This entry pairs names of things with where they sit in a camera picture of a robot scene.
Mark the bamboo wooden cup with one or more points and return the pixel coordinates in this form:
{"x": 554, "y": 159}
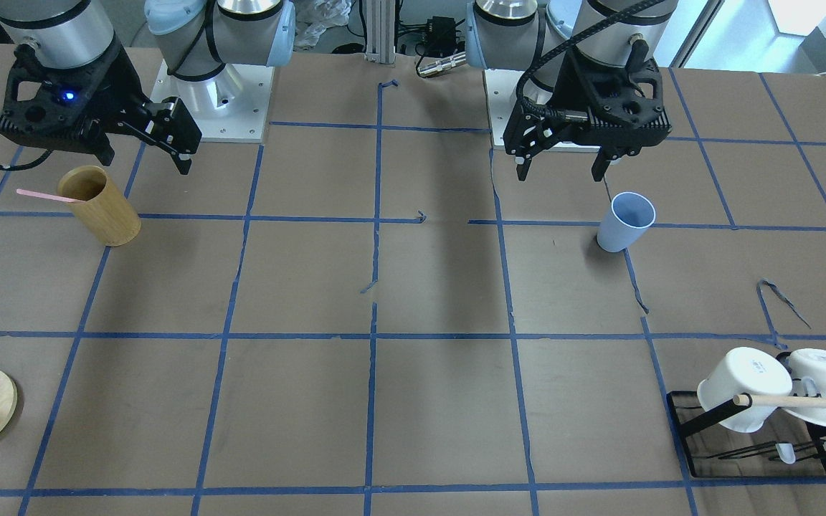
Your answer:
{"x": 100, "y": 205}

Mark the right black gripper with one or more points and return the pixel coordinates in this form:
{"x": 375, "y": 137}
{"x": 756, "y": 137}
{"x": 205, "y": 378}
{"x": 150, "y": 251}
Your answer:
{"x": 120, "y": 84}

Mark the pink chopstick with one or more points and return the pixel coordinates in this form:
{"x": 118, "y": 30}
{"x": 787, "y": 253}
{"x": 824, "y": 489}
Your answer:
{"x": 48, "y": 196}

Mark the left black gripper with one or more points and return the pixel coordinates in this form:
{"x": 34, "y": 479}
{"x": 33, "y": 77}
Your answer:
{"x": 566, "y": 91}

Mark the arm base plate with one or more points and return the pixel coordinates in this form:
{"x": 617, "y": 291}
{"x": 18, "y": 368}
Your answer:
{"x": 231, "y": 107}
{"x": 500, "y": 100}

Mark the white mug near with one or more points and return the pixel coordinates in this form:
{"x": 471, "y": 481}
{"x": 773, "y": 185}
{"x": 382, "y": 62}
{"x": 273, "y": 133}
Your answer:
{"x": 744, "y": 370}

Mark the aluminium frame post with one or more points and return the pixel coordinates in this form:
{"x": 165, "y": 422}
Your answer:
{"x": 380, "y": 31}

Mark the black power adapter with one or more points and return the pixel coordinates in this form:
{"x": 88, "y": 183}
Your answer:
{"x": 439, "y": 37}

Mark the light blue plastic cup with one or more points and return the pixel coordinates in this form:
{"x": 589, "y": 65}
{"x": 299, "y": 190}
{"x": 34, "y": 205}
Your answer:
{"x": 628, "y": 217}

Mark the black wire mug rack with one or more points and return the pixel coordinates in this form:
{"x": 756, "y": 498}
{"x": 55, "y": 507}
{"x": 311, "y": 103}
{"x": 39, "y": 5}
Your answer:
{"x": 750, "y": 436}

